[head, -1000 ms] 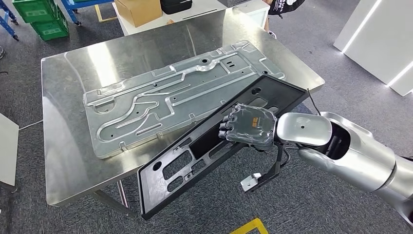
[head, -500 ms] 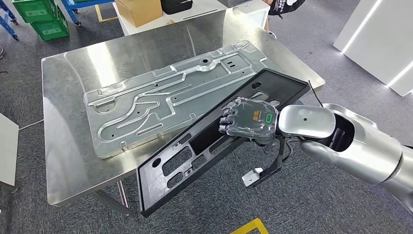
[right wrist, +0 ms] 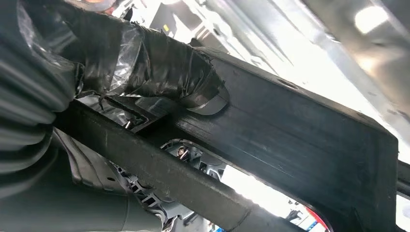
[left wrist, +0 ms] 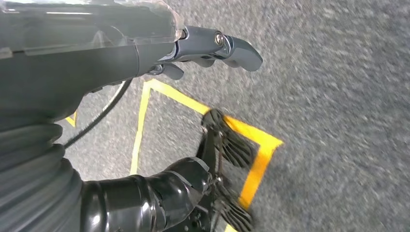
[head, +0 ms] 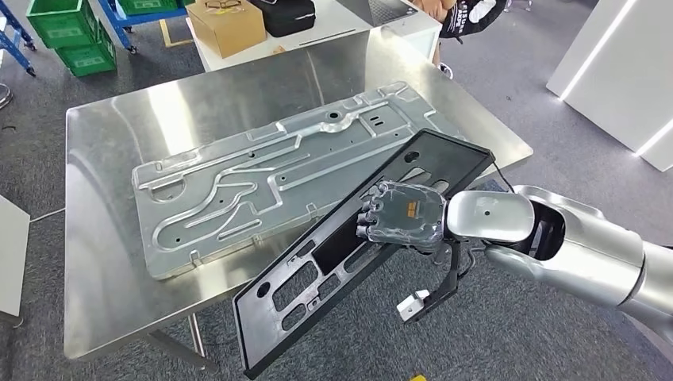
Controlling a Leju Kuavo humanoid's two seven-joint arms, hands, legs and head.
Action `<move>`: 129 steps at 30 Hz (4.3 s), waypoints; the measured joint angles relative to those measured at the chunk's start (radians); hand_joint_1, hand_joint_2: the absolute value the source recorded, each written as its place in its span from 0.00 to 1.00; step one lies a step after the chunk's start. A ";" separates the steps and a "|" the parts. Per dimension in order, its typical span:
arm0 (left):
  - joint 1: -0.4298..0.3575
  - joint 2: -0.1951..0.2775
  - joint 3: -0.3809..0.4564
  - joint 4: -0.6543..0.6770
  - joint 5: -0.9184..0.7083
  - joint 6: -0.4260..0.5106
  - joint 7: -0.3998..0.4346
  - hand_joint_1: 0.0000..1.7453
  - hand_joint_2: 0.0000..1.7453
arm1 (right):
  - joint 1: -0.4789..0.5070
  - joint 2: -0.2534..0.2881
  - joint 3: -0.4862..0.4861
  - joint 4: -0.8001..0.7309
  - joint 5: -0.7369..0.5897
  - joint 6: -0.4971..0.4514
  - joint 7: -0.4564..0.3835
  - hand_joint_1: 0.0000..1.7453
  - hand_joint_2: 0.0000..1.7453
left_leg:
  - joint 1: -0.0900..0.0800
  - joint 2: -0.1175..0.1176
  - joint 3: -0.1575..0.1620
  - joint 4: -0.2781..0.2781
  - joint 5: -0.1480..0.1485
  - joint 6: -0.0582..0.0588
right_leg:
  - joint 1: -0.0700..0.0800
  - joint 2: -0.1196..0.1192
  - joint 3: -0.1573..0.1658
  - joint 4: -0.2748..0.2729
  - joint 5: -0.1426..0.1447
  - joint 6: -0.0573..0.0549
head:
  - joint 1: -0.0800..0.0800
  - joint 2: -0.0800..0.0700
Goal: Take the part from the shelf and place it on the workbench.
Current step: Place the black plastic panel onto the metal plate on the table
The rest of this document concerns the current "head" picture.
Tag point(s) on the person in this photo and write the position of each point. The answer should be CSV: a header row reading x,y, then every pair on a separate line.
x,y
473,16

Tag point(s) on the black eyeglasses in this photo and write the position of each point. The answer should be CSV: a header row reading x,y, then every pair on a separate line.
x,y
214,5

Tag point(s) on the brown cardboard box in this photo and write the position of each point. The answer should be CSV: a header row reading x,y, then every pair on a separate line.
x,y
226,31

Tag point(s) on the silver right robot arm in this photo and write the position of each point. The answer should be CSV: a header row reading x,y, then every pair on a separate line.
x,y
578,252

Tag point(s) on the blue wheeled cart frame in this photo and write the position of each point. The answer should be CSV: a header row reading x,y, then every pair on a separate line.
x,y
118,29
18,50

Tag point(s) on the stainless steel workbench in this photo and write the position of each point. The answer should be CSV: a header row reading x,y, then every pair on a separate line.
x,y
158,105

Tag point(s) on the black plastic plate part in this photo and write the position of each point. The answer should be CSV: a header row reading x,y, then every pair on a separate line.
x,y
263,336

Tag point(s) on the grey laptop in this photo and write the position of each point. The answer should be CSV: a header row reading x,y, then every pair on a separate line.
x,y
373,10

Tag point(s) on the chrome stanchion post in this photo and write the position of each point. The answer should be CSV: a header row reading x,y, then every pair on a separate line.
x,y
4,97

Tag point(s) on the white lit display block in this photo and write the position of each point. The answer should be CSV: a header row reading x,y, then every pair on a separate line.
x,y
620,68

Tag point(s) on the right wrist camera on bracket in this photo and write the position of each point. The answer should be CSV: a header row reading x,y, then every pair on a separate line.
x,y
410,306

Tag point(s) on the black bag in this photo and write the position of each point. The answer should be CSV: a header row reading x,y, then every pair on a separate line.
x,y
286,18

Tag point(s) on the steel table with crossbars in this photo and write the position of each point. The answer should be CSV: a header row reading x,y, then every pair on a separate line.
x,y
10,318

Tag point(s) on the stamped grey metal panel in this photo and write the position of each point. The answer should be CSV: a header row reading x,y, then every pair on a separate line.
x,y
236,184

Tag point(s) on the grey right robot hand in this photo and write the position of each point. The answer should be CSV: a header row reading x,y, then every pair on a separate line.
x,y
405,215

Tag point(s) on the white table side panel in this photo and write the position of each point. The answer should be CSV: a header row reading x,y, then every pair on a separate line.
x,y
13,252

